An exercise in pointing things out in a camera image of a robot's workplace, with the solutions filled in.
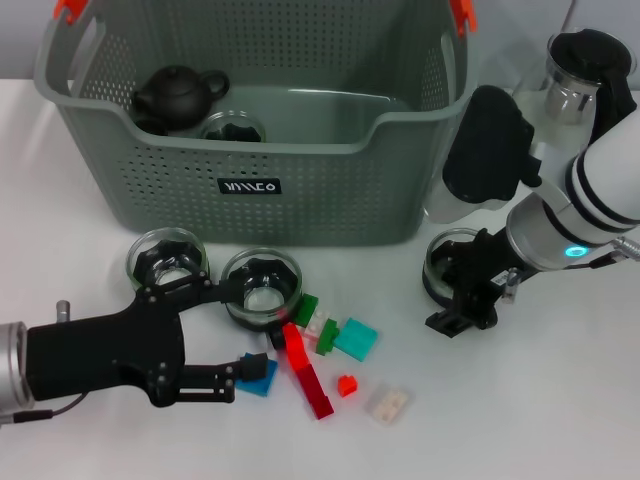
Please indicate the bright red long brick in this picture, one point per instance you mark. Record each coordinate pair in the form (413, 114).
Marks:
(295, 347)

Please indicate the tiny red toy brick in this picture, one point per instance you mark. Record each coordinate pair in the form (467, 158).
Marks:
(348, 386)

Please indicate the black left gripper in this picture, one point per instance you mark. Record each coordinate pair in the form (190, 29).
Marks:
(100, 355)

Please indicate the teal square toy brick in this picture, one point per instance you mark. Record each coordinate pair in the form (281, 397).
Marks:
(355, 340)

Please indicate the grey perforated plastic storage bin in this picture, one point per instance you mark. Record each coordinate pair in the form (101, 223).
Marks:
(300, 210)

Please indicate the small white toy brick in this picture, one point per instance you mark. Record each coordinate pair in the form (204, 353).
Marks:
(320, 320)

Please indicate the translucent white toy brick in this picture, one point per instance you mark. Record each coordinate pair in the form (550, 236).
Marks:
(386, 404)

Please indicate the glass teacup black sleeve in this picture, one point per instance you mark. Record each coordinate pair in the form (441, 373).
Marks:
(232, 131)
(437, 267)

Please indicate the blue square toy brick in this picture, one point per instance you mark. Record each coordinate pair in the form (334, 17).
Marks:
(264, 386)

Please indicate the glass jar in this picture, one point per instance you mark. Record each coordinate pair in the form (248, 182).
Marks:
(165, 250)
(262, 300)

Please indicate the black clay teapot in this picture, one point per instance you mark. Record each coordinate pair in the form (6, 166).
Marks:
(175, 97)

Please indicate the dark red long brick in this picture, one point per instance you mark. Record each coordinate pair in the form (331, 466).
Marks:
(315, 392)

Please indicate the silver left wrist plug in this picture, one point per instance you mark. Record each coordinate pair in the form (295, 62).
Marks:
(62, 310)

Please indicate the green toy brick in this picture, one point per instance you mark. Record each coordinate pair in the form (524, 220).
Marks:
(306, 309)
(327, 340)

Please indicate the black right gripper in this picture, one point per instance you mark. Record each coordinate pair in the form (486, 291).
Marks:
(485, 275)

